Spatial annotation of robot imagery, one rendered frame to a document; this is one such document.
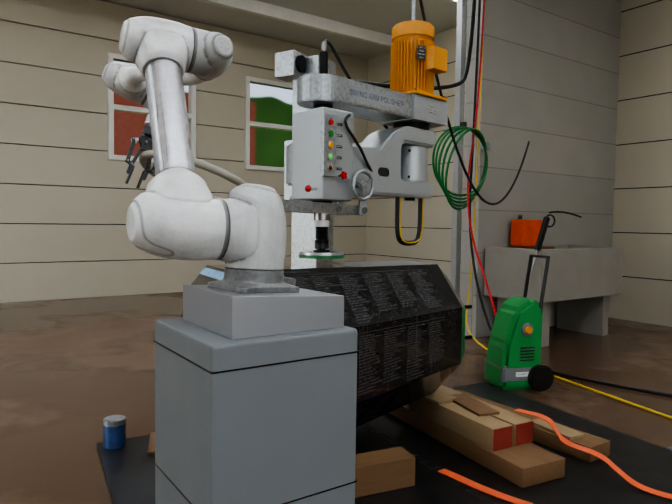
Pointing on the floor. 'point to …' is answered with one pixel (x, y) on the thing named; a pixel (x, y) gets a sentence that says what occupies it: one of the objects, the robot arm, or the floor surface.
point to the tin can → (114, 432)
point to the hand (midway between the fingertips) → (135, 177)
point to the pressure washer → (519, 342)
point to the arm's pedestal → (254, 416)
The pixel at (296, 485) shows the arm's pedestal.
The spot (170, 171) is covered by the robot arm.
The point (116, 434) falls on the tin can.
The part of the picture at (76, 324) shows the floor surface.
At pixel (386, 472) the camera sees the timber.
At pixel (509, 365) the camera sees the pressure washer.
